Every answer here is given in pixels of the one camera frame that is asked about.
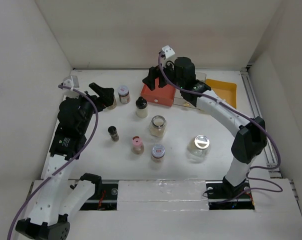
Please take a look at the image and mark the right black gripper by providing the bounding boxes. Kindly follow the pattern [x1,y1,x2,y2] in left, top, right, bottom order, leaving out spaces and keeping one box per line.
[142,57,184,91]

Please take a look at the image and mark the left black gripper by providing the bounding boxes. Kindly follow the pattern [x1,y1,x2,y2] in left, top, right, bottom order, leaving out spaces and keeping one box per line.
[67,83,113,133]

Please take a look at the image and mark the brown spice bottle black cap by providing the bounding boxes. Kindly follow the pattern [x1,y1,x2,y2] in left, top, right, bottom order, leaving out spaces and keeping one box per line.
[107,94,117,110]

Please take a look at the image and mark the white-lid dark spice jar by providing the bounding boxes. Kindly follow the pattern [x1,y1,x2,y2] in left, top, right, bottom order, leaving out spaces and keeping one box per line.
[117,85,130,104]

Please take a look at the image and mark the white powder bottle black cap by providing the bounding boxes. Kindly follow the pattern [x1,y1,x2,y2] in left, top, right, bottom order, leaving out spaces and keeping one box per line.
[135,96,148,119]

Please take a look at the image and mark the square glass jar beige grains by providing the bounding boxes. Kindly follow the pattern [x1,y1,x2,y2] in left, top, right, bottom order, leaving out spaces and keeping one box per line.
[149,115,167,138]

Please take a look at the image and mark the pink-cap spice bottle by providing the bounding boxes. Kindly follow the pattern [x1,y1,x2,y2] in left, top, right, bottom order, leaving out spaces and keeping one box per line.
[131,136,144,155]

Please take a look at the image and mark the white-lid beige spice jar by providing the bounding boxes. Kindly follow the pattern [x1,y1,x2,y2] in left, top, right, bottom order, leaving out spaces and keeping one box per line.
[151,144,166,169]

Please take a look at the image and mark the round glass jar metal lid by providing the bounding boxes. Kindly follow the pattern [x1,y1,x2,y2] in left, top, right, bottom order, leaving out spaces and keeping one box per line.
[187,134,211,164]

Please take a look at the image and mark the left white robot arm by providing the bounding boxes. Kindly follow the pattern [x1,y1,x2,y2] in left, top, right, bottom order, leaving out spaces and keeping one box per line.
[9,82,114,240]

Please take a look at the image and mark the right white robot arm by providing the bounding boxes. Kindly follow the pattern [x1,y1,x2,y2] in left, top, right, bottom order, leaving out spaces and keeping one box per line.
[142,57,268,199]

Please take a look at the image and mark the orange-red plastic tray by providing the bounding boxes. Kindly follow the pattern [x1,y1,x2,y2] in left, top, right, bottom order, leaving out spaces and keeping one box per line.
[140,85,176,107]

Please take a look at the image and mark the clear plastic tray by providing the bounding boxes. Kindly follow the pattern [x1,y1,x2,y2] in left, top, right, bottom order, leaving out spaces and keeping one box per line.
[172,71,208,110]

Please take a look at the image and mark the small dark pepper bottle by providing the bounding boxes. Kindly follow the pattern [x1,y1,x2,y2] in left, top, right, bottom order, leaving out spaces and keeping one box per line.
[107,126,119,142]

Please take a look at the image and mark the yellow plastic tray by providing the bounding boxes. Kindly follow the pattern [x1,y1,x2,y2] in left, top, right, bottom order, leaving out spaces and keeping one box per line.
[205,78,237,109]

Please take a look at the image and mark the white foam front block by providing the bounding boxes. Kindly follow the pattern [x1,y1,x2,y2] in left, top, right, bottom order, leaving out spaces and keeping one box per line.
[117,179,209,212]

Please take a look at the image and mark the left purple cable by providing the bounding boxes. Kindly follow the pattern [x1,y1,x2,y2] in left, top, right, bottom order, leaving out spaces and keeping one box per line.
[6,84,100,240]

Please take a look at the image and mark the purple cable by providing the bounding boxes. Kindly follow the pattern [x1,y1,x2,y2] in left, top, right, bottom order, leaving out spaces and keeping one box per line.
[157,49,284,203]
[6,84,100,240]

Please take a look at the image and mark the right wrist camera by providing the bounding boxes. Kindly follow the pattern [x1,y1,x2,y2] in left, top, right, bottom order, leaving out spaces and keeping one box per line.
[160,45,176,60]

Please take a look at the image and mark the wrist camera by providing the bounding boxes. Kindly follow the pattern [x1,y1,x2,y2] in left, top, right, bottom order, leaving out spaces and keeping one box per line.
[160,45,176,60]
[62,75,80,98]

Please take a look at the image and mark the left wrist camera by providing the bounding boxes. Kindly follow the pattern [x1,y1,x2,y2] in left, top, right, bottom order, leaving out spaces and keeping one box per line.
[62,75,80,98]

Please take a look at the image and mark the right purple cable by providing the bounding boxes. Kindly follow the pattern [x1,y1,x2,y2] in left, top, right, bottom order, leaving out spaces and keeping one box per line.
[157,49,284,203]

